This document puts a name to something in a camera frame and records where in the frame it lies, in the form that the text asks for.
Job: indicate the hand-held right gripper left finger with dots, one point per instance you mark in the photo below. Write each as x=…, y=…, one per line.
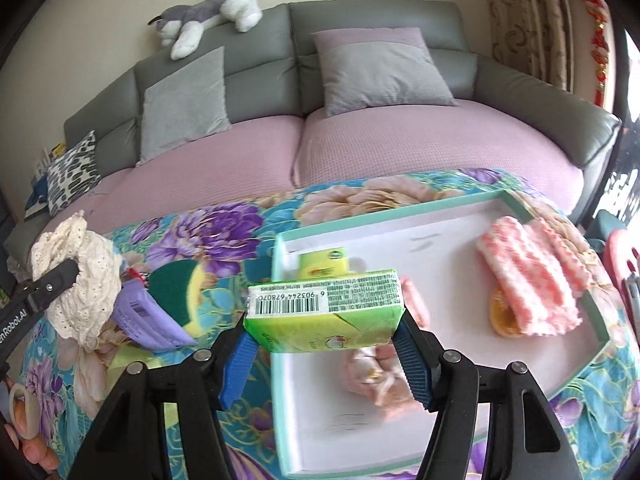
x=236, y=372

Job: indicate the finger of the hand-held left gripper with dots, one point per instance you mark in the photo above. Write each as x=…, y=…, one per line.
x=50, y=287

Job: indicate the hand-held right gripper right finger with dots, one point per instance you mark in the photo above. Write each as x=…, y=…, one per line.
x=412, y=367

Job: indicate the cream lace cloth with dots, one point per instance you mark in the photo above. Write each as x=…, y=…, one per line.
x=85, y=280

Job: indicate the teal shallow cardboard box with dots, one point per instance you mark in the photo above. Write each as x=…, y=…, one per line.
x=450, y=395

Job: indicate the green scouring sponge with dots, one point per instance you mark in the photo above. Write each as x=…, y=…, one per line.
x=175, y=290

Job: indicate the pink white knitted cloth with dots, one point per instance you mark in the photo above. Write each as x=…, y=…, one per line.
x=535, y=275

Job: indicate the person's left hand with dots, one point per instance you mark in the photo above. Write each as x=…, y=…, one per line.
x=30, y=450

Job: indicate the blue cushion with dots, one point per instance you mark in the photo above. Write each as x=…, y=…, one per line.
x=37, y=200

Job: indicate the purple tissue packet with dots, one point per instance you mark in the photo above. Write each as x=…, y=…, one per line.
x=145, y=315

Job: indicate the black white patterned pillow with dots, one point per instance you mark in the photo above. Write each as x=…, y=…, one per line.
x=72, y=172

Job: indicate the yellow book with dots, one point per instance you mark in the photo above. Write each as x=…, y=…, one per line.
x=59, y=149

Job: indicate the floral blanket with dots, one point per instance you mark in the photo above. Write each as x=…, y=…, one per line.
x=200, y=230

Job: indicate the pink sofa cover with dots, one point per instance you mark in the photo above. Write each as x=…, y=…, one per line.
x=375, y=145

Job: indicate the plain grey pillow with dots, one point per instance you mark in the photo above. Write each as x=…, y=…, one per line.
x=185, y=105

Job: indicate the dark metal stand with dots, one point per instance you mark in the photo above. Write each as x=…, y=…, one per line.
x=632, y=305

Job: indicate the pink plastic stool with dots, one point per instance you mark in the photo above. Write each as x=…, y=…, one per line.
x=617, y=260

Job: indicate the grey pillow with pink band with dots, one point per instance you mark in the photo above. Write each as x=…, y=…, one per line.
x=380, y=72

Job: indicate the grey white plush dog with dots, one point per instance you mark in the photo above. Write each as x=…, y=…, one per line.
x=210, y=10

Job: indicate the grey sofa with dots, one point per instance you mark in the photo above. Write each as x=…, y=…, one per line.
x=375, y=17

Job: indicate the beige patterned curtain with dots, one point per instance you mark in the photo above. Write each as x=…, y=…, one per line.
x=530, y=20

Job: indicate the red hanging decoration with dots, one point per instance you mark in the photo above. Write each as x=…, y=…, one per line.
x=597, y=45

